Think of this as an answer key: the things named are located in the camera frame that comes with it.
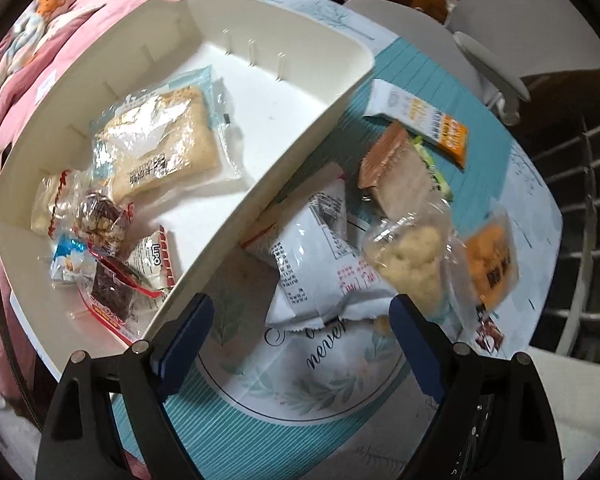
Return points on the light blue bread packet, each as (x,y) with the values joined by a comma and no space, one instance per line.
(155,145)

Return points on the grey office chair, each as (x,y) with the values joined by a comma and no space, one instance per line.
(530,20)

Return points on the clear nut bar packet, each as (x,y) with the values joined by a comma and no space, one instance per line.
(102,222)

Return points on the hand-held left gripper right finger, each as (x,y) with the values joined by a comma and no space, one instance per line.
(415,345)

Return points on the white black-print snack packet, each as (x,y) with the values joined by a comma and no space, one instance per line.
(315,260)

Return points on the clear puff snack bag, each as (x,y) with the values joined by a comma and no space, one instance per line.
(415,255)
(47,205)

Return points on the metal window grille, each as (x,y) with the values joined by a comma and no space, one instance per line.
(580,220)

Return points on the brown snack packet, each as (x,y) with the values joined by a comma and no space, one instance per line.
(395,175)

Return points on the white floral curtain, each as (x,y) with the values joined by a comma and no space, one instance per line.
(575,410)

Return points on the printed cartoon blanket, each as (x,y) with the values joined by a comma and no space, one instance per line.
(40,15)

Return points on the chocolate snack red wrapper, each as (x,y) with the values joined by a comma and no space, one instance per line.
(112,290)

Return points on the orange white bar packet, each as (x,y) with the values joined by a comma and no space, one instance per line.
(425,120)

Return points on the white plastic tray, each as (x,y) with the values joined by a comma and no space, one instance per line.
(265,105)

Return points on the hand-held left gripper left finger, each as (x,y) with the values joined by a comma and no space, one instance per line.
(185,342)

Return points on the blue candy wrapper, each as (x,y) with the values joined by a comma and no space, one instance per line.
(70,260)

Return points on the dark brown chocolate packet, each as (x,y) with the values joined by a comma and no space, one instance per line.
(490,332)

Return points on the orange cracker packet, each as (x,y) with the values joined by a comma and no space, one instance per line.
(492,255)

